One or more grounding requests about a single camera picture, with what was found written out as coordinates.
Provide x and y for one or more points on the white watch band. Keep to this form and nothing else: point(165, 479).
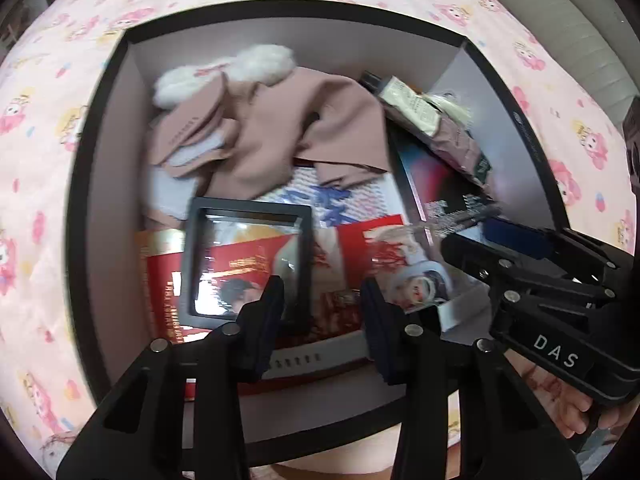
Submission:
point(320, 357)

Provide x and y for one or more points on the white flat box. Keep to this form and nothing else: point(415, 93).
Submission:
point(465, 310)

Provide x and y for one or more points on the dark glossy booklet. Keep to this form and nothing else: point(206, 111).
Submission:
point(425, 175)

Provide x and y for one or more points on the clear packet with figure card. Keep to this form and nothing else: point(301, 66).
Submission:
point(415, 280)

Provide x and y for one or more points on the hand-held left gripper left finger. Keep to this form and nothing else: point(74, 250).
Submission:
point(267, 325)

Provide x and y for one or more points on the blue white printed card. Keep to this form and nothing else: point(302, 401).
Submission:
point(360, 200)

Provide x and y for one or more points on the cream tube black cap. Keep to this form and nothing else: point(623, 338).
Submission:
point(405, 102)

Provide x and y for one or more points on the mauve packet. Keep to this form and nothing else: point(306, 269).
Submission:
point(460, 150)

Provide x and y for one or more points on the pink printed blanket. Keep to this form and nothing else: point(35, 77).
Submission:
point(45, 160)

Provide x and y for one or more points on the black display frame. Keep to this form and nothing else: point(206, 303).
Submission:
point(187, 260)

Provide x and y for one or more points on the black storage box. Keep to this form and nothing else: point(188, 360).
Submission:
point(120, 125)

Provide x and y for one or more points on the pink fur-trimmed doll coat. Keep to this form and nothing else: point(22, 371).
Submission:
point(280, 130)

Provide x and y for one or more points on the person's right hand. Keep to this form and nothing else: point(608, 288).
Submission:
point(577, 417)

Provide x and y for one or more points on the pale yellow packet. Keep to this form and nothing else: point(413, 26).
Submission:
point(450, 107)

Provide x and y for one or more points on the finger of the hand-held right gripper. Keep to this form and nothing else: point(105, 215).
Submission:
point(475, 260)
point(515, 237)

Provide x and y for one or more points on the grey ribbed cushion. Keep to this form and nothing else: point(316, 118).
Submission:
point(590, 25)

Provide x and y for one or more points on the red envelope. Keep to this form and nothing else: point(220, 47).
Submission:
point(165, 270)

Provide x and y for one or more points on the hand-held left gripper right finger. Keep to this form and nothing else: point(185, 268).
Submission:
point(375, 330)

